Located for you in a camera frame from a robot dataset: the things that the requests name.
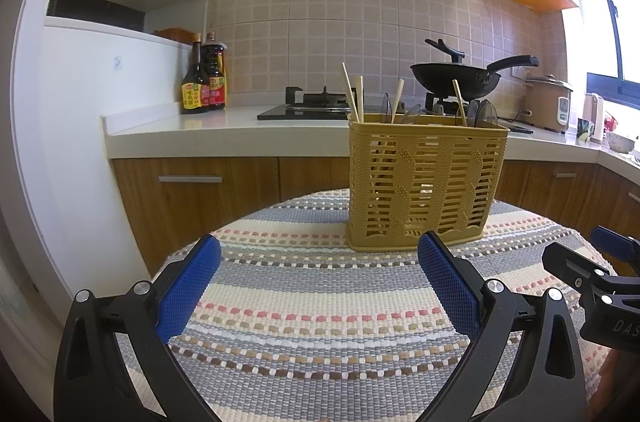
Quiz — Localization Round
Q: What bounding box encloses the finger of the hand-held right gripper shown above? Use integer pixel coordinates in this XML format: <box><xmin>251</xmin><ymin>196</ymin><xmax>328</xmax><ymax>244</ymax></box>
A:
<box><xmin>590</xmin><ymin>225</ymin><xmax>640</xmax><ymax>263</ymax></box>
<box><xmin>541</xmin><ymin>241</ymin><xmax>621</xmax><ymax>303</ymax></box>

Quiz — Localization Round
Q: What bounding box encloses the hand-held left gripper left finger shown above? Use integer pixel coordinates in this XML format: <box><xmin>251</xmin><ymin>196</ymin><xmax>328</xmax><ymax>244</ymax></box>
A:
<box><xmin>52</xmin><ymin>233</ymin><xmax>223</xmax><ymax>422</ymax></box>

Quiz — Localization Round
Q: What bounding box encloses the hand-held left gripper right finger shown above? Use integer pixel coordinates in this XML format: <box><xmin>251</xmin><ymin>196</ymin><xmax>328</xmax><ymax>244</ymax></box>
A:
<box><xmin>416</xmin><ymin>229</ymin><xmax>586</xmax><ymax>422</ymax></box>

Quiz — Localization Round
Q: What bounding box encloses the yellow plastic utensil basket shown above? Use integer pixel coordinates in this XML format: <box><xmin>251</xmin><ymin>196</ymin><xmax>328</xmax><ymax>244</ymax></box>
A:
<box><xmin>346</xmin><ymin>112</ymin><xmax>510</xmax><ymax>253</ymax></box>

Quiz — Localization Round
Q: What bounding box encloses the person's right forearm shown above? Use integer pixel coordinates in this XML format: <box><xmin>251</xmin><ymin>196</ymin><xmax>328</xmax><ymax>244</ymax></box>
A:
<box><xmin>589</xmin><ymin>348</ymin><xmax>640</xmax><ymax>422</ymax></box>

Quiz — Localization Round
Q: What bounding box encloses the white bowl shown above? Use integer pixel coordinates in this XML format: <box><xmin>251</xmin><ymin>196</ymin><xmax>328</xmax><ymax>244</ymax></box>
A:
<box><xmin>606</xmin><ymin>131</ymin><xmax>637</xmax><ymax>154</ymax></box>

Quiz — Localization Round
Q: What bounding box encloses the striped woven tablecloth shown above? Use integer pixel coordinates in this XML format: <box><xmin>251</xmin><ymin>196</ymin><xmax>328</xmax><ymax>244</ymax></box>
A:
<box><xmin>112</xmin><ymin>188</ymin><xmax>640</xmax><ymax>422</ymax></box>

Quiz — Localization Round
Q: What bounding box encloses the white electric kettle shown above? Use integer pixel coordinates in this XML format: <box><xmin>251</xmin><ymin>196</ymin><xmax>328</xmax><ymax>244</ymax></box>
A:
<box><xmin>582</xmin><ymin>92</ymin><xmax>606</xmax><ymax>143</ymax></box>

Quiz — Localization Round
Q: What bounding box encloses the beige rice cooker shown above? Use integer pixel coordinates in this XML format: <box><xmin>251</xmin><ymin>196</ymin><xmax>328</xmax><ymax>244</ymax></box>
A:
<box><xmin>522</xmin><ymin>74</ymin><xmax>574</xmax><ymax>133</ymax></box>

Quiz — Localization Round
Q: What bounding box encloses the tall soy sauce bottle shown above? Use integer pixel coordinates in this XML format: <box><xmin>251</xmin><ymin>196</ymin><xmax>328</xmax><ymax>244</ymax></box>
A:
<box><xmin>181</xmin><ymin>33</ymin><xmax>211</xmax><ymax>115</ymax></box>

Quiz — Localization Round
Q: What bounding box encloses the red label sauce bottle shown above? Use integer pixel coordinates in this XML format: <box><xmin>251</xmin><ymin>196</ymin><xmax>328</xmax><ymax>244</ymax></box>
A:
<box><xmin>202</xmin><ymin>32</ymin><xmax>228</xmax><ymax>110</ymax></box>

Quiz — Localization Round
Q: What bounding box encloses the black wok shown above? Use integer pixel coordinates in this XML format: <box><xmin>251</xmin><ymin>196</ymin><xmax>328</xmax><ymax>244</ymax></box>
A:
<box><xmin>410</xmin><ymin>55</ymin><xmax>541</xmax><ymax>100</ymax></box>

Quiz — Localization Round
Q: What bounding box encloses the black gas stove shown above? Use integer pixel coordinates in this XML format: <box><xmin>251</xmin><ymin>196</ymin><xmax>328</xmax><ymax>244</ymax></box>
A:
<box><xmin>257</xmin><ymin>85</ymin><xmax>535</xmax><ymax>135</ymax></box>

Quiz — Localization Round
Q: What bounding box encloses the dark framed window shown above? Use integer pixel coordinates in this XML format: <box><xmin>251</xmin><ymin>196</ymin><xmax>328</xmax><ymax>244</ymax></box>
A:
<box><xmin>562</xmin><ymin>0</ymin><xmax>640</xmax><ymax>108</ymax></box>

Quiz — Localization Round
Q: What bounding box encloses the brown wicker basket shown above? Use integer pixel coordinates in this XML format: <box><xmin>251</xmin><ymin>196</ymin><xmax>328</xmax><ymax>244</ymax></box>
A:
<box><xmin>152</xmin><ymin>27</ymin><xmax>203</xmax><ymax>43</ymax></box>

